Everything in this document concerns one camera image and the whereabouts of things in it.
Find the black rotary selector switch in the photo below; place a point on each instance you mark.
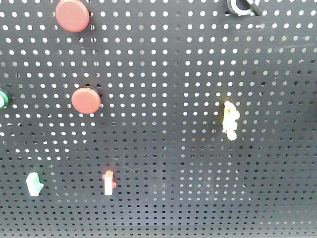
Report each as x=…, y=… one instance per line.
x=244, y=7

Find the lower red mushroom button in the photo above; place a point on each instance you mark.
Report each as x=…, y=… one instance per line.
x=86, y=100

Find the red mushroom button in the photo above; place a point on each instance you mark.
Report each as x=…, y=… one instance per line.
x=86, y=100
x=72, y=15

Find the upper red mushroom button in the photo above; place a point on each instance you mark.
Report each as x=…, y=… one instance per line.
x=72, y=15

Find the green push button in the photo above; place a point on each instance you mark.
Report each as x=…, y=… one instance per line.
x=4, y=98

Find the black perforated pegboard panel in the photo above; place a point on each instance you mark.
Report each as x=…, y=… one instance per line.
x=163, y=70

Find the yellow handle on pegboard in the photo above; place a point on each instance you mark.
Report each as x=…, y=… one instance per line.
x=229, y=124

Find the red-white toggle switch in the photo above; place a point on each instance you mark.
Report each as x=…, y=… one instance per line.
x=109, y=184

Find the green-white toggle switch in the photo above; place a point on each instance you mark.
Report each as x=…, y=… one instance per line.
x=33, y=184

